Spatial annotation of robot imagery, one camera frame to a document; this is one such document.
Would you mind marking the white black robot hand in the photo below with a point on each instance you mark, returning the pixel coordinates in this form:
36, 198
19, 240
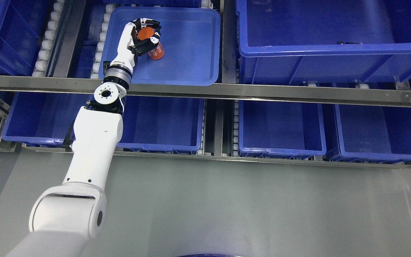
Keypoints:
126, 49

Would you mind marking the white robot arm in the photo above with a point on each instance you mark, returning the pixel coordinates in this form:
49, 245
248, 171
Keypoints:
65, 218

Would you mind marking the steel shelf rack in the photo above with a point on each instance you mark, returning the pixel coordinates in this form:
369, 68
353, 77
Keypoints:
69, 62

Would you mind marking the blue shallow tray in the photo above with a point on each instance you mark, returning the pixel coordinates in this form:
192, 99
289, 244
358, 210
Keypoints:
190, 38

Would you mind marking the blue lower bin far left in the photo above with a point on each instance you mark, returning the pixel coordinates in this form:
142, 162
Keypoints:
42, 119

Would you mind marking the blue upper bin far left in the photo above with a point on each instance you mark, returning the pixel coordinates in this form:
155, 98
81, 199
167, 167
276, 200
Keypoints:
21, 25

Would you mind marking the large blue upper bin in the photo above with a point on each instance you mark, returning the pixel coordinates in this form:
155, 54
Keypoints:
292, 42

